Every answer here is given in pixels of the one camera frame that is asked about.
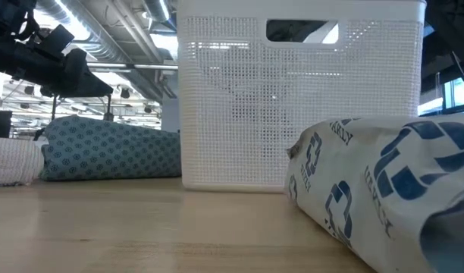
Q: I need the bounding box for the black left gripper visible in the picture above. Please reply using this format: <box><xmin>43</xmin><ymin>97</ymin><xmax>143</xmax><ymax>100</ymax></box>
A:
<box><xmin>0</xmin><ymin>39</ymin><xmax>114</xmax><ymax>99</ymax></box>

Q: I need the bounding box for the teal patterned fabric pouch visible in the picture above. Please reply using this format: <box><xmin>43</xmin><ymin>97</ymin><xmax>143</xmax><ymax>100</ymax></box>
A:
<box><xmin>39</xmin><ymin>115</ymin><xmax>183</xmax><ymax>182</ymax></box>

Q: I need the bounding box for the black monitor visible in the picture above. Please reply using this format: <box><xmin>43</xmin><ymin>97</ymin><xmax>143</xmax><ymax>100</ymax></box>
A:
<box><xmin>0</xmin><ymin>110</ymin><xmax>13</xmax><ymax>138</ymax></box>

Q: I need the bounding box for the black clamp post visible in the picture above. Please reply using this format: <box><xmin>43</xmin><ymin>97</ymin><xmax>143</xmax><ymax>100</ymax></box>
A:
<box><xmin>102</xmin><ymin>93</ymin><xmax>115</xmax><ymax>122</ymax></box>

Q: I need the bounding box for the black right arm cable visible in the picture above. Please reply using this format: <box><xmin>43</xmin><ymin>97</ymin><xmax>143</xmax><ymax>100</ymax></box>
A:
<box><xmin>450</xmin><ymin>52</ymin><xmax>464</xmax><ymax>94</ymax></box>

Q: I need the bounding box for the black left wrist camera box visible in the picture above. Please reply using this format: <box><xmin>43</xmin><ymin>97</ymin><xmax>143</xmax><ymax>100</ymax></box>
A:
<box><xmin>34</xmin><ymin>24</ymin><xmax>75</xmax><ymax>58</ymax></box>

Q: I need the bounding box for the white knit gauze roll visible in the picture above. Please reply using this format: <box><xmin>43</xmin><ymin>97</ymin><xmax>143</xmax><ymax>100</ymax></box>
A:
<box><xmin>0</xmin><ymin>136</ymin><xmax>45</xmax><ymax>187</ymax></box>

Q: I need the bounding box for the white patterned folded cloth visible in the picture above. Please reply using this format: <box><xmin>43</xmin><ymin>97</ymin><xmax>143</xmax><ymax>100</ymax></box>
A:
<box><xmin>284</xmin><ymin>113</ymin><xmax>464</xmax><ymax>273</ymax></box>

